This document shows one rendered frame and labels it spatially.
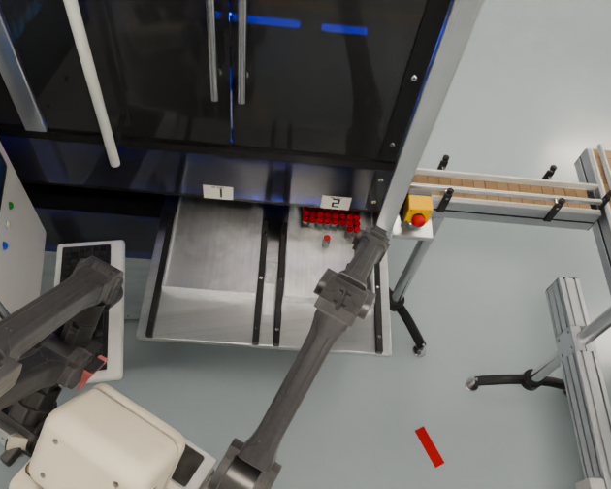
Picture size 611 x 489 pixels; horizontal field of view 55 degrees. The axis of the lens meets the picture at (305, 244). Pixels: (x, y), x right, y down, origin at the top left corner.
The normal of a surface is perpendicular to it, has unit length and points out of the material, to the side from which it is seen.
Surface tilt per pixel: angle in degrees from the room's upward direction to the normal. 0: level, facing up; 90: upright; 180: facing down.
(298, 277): 0
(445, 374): 0
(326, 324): 34
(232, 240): 0
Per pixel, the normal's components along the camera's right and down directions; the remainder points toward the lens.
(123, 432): 0.41, -0.87
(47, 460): -0.31, 0.16
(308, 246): 0.10, -0.53
